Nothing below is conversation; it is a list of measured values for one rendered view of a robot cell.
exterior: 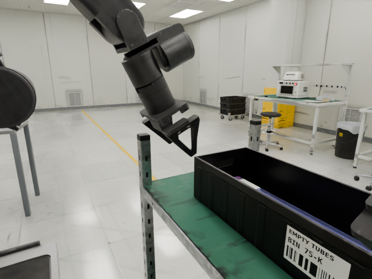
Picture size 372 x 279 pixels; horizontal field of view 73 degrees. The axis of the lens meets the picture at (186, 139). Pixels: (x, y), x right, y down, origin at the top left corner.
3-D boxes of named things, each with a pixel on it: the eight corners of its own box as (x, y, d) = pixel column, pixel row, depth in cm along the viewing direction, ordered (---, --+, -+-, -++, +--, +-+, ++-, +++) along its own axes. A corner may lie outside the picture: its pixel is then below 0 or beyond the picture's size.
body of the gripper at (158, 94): (168, 103, 54) (153, 72, 51) (191, 110, 45) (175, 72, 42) (143, 119, 52) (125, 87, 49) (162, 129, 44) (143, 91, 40)
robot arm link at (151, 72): (114, 57, 44) (123, 56, 40) (146, 41, 46) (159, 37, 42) (133, 92, 47) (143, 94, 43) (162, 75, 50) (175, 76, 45)
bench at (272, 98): (271, 130, 551) (274, 93, 529) (340, 148, 424) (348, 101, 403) (245, 134, 515) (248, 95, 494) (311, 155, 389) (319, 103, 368)
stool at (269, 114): (251, 142, 461) (253, 109, 445) (280, 144, 449) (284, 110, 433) (251, 150, 413) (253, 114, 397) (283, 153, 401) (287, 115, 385)
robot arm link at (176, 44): (99, 23, 44) (112, 14, 36) (154, -2, 47) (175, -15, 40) (133, 85, 49) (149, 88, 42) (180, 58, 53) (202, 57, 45)
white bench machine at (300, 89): (286, 96, 481) (289, 71, 469) (308, 98, 446) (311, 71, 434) (274, 97, 461) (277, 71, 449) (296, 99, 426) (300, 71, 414)
